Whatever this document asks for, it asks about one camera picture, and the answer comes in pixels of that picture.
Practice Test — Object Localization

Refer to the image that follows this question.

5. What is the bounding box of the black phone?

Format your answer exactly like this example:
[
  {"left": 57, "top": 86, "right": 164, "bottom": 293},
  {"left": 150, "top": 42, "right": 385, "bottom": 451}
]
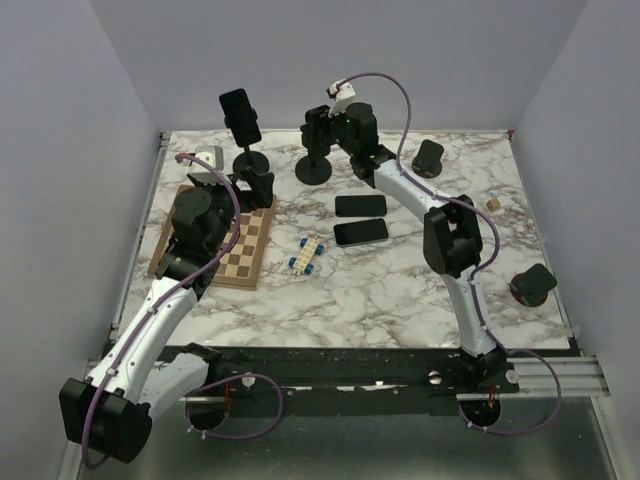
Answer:
[
  {"left": 335, "top": 195, "right": 387, "bottom": 218},
  {"left": 219, "top": 88, "right": 262, "bottom": 147},
  {"left": 333, "top": 218, "right": 389, "bottom": 247}
]

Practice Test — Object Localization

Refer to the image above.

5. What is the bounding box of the toy car with blue wheels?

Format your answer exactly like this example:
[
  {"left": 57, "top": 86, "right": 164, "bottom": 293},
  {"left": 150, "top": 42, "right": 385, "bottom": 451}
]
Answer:
[{"left": 289, "top": 237, "right": 324, "bottom": 275}]

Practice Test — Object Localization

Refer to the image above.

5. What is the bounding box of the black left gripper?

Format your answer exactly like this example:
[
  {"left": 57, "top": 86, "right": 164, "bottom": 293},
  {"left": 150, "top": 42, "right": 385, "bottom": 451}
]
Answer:
[{"left": 194, "top": 166, "right": 274, "bottom": 253}]

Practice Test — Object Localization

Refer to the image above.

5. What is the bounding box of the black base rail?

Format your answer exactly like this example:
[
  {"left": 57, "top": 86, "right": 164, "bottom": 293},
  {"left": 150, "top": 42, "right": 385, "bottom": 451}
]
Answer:
[{"left": 102, "top": 342, "right": 586, "bottom": 416}]

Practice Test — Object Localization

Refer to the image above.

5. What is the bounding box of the wooden chessboard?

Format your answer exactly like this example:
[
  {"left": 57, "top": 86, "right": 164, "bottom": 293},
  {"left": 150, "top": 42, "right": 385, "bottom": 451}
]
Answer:
[{"left": 147, "top": 195, "right": 277, "bottom": 290}]

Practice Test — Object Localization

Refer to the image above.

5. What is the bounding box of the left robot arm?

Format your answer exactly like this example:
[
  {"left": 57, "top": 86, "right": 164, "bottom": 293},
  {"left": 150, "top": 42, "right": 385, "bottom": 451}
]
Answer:
[{"left": 59, "top": 168, "right": 275, "bottom": 469}]

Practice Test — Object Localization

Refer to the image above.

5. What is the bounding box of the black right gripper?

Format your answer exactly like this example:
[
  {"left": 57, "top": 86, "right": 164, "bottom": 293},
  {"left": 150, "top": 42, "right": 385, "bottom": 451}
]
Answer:
[{"left": 298, "top": 104, "right": 356, "bottom": 159}]

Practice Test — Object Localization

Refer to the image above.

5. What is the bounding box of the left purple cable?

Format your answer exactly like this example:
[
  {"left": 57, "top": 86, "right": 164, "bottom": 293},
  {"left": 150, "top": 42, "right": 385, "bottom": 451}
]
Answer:
[{"left": 82, "top": 152, "right": 284, "bottom": 470}]

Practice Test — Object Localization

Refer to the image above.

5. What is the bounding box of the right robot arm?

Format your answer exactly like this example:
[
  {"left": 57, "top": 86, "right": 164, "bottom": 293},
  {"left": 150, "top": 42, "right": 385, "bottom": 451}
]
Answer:
[{"left": 301, "top": 102, "right": 507, "bottom": 392}]

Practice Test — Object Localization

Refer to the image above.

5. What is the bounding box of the black phone stand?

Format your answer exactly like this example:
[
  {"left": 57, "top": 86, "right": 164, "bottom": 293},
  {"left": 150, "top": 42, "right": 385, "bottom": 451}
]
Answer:
[
  {"left": 294, "top": 107, "right": 334, "bottom": 187},
  {"left": 223, "top": 105, "right": 270, "bottom": 182}
]

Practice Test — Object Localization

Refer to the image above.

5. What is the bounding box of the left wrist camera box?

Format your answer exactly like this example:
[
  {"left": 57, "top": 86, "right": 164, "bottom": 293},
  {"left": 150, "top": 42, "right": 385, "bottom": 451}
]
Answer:
[{"left": 187, "top": 145, "right": 224, "bottom": 187}]

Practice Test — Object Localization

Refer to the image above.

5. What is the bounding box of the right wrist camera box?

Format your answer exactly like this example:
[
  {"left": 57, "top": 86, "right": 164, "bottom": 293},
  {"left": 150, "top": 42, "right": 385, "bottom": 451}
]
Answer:
[{"left": 327, "top": 82, "right": 356, "bottom": 117}]

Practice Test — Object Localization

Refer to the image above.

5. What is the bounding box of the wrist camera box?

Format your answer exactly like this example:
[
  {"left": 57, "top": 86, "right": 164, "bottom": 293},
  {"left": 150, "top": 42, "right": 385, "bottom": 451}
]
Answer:
[
  {"left": 327, "top": 82, "right": 356, "bottom": 117},
  {"left": 187, "top": 145, "right": 224, "bottom": 187}
]

